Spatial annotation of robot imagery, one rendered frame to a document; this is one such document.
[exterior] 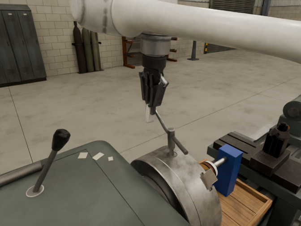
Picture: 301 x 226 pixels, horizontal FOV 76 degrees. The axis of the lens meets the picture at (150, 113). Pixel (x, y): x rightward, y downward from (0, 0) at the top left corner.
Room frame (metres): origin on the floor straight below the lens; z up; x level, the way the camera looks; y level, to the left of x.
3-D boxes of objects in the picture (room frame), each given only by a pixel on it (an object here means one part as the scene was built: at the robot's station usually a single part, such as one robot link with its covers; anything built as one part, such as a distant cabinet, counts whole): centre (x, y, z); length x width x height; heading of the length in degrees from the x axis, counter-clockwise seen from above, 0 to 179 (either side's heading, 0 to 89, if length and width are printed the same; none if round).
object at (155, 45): (0.60, -0.01, 1.54); 0.09 x 0.09 x 0.06
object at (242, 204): (0.63, -0.30, 0.88); 0.36 x 0.30 x 0.04; 37
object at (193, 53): (9.08, -1.98, 0.57); 0.47 x 0.37 x 1.14; 127
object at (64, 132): (0.33, 0.19, 1.38); 0.04 x 0.03 x 0.05; 127
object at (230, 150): (0.67, -0.34, 1.00); 0.08 x 0.06 x 0.23; 37
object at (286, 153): (0.76, -0.59, 1.00); 0.20 x 0.10 x 0.05; 127
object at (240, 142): (0.82, -0.57, 0.95); 0.43 x 0.18 x 0.04; 37
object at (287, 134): (0.77, -0.61, 1.13); 0.08 x 0.08 x 0.03
